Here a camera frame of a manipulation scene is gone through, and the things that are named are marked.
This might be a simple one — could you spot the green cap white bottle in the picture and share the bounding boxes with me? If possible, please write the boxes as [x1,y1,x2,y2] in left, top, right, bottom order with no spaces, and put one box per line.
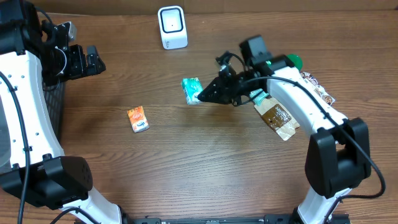
[287,54,303,71]

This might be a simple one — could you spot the grey plastic shopping basket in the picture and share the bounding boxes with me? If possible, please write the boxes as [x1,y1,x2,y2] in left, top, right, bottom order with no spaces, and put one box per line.
[1,84,65,173]

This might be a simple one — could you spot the beige clear plastic pouch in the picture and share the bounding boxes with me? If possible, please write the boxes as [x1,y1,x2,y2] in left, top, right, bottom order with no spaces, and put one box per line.
[254,72,335,141]

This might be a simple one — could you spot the white barcode scanner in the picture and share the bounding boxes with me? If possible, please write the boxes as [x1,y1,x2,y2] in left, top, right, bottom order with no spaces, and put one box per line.
[157,6,188,50]

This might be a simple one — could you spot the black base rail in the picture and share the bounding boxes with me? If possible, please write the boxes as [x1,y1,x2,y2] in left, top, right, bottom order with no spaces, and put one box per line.
[132,215,290,224]

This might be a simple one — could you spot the teal Kleenex tissue pack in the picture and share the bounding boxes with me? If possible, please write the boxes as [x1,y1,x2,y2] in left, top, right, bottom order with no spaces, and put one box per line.
[181,77,203,105]

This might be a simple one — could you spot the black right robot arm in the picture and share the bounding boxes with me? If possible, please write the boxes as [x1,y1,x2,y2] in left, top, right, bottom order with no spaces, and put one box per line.
[198,35,371,223]

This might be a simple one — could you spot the green toilet tissue wipes pack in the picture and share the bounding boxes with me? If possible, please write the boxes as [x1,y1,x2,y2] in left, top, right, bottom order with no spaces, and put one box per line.
[249,88,269,106]

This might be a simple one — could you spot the orange red tissue pack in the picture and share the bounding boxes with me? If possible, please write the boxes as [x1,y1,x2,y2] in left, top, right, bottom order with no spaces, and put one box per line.
[127,106,149,133]

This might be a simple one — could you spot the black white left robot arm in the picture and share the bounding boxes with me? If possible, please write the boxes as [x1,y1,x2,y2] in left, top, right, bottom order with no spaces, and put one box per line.
[1,0,129,223]

